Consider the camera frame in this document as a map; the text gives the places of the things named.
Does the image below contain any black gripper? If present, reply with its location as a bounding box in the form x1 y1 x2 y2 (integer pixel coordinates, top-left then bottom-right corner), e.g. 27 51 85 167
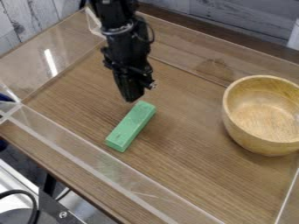
102 23 155 102

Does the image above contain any green rectangular block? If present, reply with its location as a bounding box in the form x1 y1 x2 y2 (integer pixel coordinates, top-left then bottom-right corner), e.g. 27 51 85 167
106 101 157 152

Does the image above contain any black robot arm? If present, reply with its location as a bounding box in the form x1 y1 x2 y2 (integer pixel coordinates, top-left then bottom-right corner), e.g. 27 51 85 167
90 0 155 102

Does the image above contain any wooden brown bowl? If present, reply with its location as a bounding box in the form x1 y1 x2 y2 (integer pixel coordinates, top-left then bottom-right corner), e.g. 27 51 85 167
222 75 299 157

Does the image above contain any clear acrylic tray wall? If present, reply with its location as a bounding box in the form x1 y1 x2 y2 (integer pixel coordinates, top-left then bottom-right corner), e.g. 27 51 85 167
0 12 299 224

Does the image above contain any black cable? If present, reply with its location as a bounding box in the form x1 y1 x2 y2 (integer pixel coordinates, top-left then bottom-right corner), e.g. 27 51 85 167
0 189 40 224

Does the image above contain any black metal bracket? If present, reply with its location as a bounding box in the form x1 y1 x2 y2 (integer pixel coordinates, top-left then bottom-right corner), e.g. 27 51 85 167
36 190 86 224

